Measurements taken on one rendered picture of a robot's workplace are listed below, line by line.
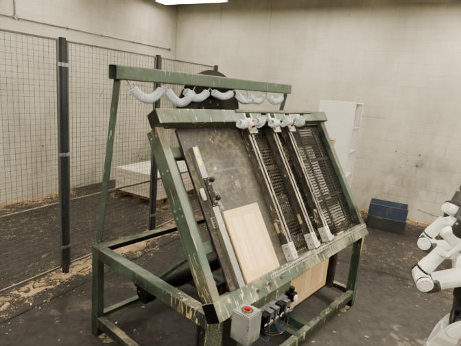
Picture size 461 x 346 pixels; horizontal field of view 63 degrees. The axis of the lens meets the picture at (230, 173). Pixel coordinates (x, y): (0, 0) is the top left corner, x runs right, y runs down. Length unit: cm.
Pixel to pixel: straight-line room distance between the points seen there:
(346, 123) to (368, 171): 171
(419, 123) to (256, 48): 360
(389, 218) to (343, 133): 163
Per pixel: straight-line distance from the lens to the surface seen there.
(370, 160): 775
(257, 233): 271
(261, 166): 289
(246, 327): 217
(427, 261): 214
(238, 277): 245
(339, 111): 637
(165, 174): 234
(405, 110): 762
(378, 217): 683
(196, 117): 256
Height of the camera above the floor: 210
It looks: 12 degrees down
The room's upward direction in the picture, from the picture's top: 5 degrees clockwise
